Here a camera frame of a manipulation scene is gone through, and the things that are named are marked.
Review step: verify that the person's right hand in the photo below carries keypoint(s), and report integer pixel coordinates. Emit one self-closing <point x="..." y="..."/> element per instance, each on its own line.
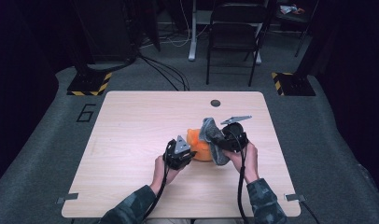
<point x="251" y="161"/>

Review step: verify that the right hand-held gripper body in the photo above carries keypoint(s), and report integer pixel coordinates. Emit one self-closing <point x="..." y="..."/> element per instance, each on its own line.
<point x="235" y="138"/>

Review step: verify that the orange plush toy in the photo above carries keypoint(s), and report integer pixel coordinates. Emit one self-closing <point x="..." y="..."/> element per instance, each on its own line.
<point x="201" y="152"/>

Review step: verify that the dark cabinet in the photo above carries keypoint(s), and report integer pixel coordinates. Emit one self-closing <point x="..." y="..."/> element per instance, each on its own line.
<point x="109" y="28"/>

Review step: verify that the white desk leg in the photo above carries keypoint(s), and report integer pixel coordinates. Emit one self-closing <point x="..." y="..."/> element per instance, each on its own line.
<point x="193" y="37"/>
<point x="258" y="59"/>

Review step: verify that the black stand with striped base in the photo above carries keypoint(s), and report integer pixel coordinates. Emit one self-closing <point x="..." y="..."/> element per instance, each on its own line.
<point x="295" y="84"/>
<point x="88" y="82"/>

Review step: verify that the grey fluffy towel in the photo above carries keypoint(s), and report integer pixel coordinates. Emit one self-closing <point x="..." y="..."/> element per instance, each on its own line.
<point x="211" y="130"/>

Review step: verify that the black side table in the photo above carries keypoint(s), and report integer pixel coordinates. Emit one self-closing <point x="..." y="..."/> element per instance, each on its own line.
<point x="290" y="18"/>

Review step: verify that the black folding chair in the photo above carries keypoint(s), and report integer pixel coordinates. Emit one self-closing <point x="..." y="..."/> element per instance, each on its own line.
<point x="234" y="34"/>

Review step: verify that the person's left hand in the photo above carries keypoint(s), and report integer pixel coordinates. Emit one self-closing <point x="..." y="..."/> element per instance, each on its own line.
<point x="161" y="175"/>

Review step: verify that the small colourful clutter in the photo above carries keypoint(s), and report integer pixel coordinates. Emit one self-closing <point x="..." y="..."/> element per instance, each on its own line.
<point x="290" y="9"/>

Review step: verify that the grey tape piece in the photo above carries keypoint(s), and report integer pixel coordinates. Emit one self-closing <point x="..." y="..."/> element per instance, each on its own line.
<point x="295" y="197"/>
<point x="67" y="197"/>

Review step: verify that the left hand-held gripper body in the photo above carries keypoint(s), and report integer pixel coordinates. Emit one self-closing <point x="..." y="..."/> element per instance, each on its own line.
<point x="178" y="158"/>

